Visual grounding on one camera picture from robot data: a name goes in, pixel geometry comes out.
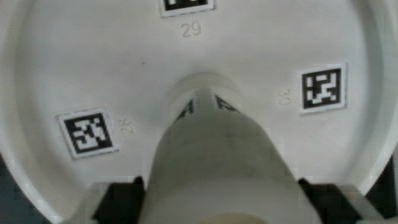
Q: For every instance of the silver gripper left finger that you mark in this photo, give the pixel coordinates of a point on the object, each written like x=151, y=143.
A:
x=112, y=203

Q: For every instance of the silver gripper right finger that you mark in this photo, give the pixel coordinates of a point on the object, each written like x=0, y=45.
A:
x=339, y=204

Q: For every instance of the white cylindrical table leg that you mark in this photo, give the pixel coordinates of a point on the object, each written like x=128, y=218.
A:
x=220, y=181

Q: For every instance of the white round table top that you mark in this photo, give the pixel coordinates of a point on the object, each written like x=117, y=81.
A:
x=98, y=53

